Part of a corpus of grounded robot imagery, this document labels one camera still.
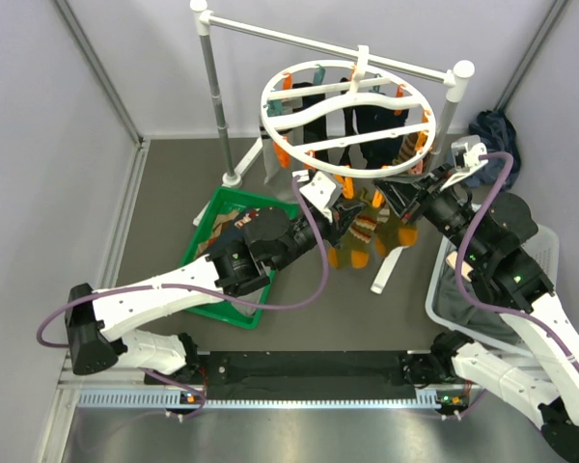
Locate brown striped sock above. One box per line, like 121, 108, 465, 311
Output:
394, 133, 430, 174

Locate dark navy hanging socks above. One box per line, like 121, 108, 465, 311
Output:
303, 105, 409, 170

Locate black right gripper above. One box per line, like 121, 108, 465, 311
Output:
375, 162, 488, 262

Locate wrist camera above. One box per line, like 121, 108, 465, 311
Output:
292, 170, 343, 223
440, 135, 487, 191

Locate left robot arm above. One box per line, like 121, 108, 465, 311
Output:
65, 199, 364, 383

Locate white laundry basket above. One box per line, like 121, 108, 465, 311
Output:
426, 225, 559, 357

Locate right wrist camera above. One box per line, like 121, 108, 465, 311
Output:
440, 135, 487, 191

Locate grey striped sock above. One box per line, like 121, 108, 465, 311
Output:
261, 135, 293, 186

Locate white drying rack stand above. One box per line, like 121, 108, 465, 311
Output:
189, 0, 476, 294

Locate white round sock hanger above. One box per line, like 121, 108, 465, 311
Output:
260, 45, 437, 178

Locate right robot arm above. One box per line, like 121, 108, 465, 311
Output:
374, 175, 579, 462

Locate olive green striped sock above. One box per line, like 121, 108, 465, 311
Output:
372, 190, 419, 257

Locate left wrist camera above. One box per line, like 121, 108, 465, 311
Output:
292, 170, 343, 223

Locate blue clothes pile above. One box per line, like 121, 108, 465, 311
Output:
465, 110, 522, 191

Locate green plastic bin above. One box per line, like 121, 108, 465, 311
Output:
178, 186, 300, 331

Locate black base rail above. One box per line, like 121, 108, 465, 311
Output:
188, 351, 428, 400

